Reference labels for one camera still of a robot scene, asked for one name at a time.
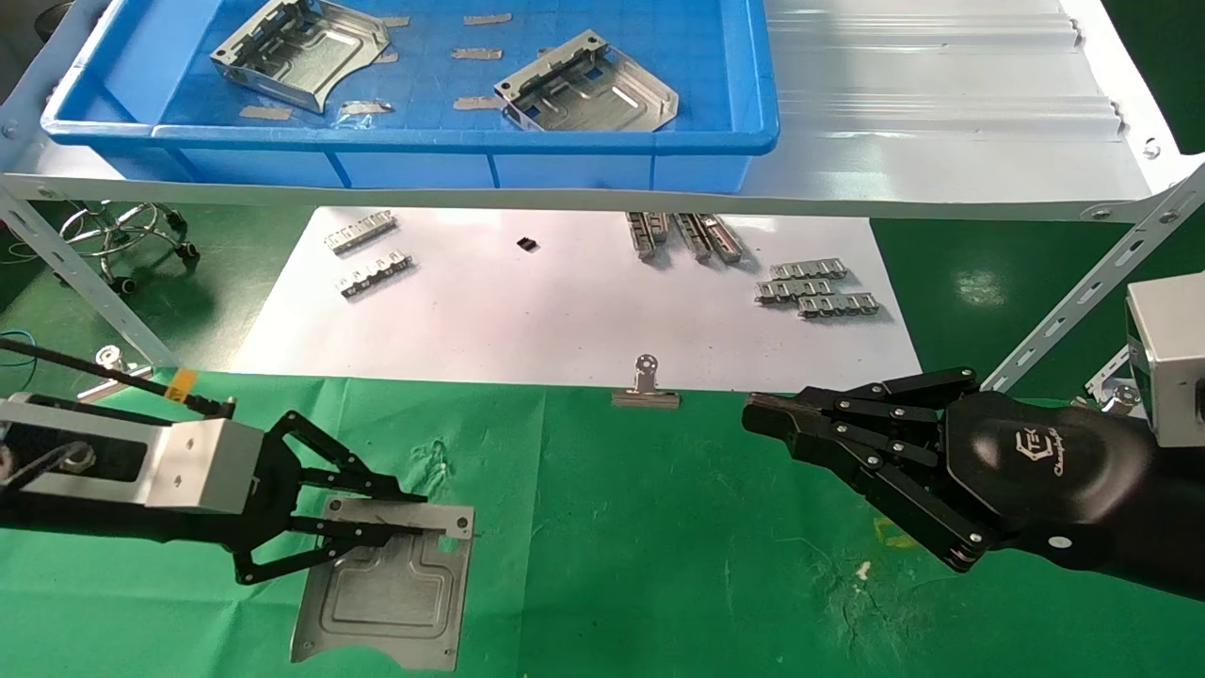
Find white metal shelf rack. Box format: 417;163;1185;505
0;0;1205;398

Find small notched metal strip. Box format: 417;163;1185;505
336;250;415;300
755;279;835;308
325;211;398;257
797;294;881;322
770;262;850;283

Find sheet metal bracket part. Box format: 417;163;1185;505
209;0;392;114
493;29;681;134
289;496;474;672

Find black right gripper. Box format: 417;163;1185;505
744;367;1155;573

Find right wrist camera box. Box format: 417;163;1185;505
1126;273;1205;448

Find white board sheet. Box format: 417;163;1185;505
231;208;925;393

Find chair wheel base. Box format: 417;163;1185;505
56;201;201;295

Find black cable with yellow tag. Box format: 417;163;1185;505
0;337;236;420

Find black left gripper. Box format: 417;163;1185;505
221;409;430;587

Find blue plastic bin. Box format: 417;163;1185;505
42;0;780;196

